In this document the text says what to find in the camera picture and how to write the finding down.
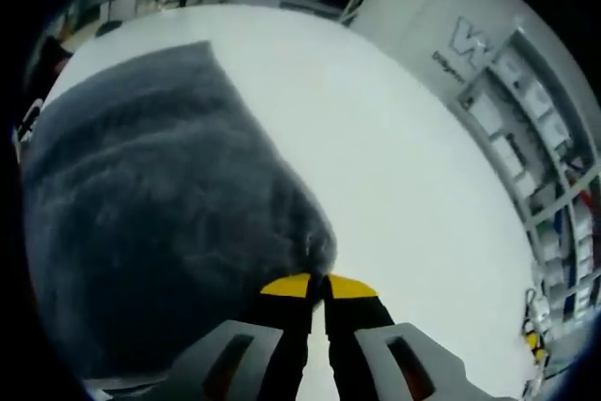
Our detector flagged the grey towel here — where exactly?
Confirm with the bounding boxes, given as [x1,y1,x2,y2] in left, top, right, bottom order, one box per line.
[20,40,341,381]

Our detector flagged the yellow black tool pile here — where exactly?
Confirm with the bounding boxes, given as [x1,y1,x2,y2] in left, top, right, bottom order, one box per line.
[519,286,549,367]

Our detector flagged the grey metal shelving unit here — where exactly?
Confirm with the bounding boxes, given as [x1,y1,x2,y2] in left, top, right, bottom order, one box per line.
[455,25,598,344]

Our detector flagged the rows of white storage bins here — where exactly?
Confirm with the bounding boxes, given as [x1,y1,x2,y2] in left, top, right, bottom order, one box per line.
[469,60,598,320]

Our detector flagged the grey wall lettering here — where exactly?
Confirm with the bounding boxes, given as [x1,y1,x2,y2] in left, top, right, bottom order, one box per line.
[430,15,492,85]

